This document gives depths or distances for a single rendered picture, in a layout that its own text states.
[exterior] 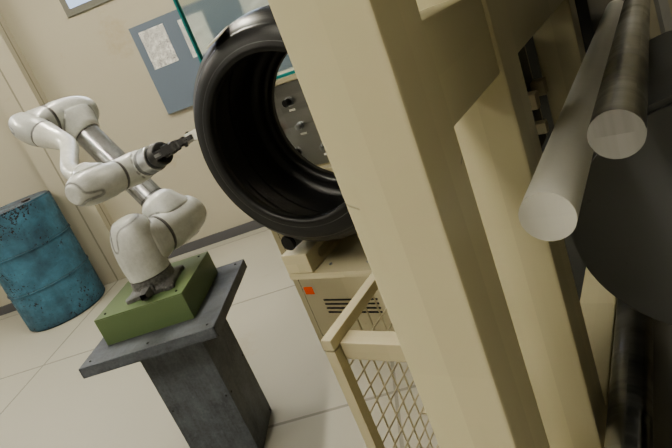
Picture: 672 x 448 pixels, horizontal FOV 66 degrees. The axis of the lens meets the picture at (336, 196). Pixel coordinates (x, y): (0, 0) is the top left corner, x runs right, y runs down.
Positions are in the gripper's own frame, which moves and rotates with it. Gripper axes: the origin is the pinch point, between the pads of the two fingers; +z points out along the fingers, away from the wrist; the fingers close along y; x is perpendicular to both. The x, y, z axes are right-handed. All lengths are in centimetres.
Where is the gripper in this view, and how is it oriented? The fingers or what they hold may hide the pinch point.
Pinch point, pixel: (194, 135)
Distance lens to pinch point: 158.4
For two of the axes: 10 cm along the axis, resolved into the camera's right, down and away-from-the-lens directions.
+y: 4.7, -4.4, 7.7
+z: 7.5, -2.6, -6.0
